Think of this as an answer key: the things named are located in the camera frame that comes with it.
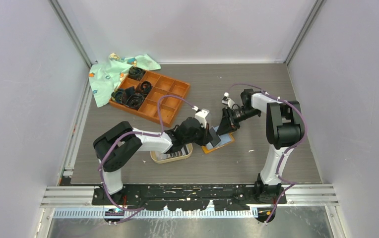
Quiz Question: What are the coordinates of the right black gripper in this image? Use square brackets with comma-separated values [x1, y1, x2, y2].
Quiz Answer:
[216, 107, 260, 136]

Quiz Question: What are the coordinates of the orange leather card holder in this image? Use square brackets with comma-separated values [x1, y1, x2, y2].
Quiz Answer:
[201, 126, 235, 154]

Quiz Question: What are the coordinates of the oval wooden card tray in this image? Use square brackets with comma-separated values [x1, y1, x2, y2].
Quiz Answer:
[150, 144, 193, 164]

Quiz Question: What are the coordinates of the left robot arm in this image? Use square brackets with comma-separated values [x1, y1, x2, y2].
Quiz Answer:
[93, 117, 220, 205]

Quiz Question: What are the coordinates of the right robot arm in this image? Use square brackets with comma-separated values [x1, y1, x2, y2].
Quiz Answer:
[216, 89, 307, 204]

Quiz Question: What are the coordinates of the stack of credit cards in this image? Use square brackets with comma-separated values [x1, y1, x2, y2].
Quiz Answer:
[156, 146, 189, 160]

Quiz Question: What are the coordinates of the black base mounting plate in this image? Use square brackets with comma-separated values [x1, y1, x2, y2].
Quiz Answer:
[91, 184, 287, 211]

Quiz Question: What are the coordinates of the orange compartment organizer tray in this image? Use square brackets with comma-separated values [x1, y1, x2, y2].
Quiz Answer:
[109, 70, 190, 127]

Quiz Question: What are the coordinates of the rolled dark belt middle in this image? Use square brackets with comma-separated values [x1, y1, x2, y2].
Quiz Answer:
[138, 81, 153, 97]

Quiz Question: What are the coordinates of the rolled dark belt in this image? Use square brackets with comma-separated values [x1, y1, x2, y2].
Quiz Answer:
[138, 81, 153, 97]
[122, 87, 145, 110]
[111, 88, 125, 104]
[128, 66, 146, 81]

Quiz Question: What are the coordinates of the rolled dark belt front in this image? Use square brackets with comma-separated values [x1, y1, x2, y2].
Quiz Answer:
[122, 87, 145, 110]

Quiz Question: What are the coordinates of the rolled dark belt top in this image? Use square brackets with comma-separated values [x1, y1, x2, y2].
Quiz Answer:
[128, 66, 146, 81]

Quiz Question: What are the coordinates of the rolled dark belt left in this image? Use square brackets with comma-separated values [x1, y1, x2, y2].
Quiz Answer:
[111, 88, 125, 104]

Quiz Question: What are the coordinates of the green patterned cloth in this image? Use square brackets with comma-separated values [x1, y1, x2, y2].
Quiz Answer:
[88, 53, 161, 108]

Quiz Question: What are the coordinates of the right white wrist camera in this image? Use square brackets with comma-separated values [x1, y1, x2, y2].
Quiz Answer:
[221, 92, 235, 109]

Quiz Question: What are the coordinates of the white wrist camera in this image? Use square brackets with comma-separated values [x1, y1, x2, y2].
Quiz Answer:
[194, 109, 209, 128]
[221, 92, 235, 109]

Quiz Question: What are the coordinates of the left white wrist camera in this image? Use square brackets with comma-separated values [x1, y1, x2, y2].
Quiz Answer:
[194, 109, 209, 128]

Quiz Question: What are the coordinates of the white slotted cable duct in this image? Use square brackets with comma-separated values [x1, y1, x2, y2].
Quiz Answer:
[53, 207, 258, 219]

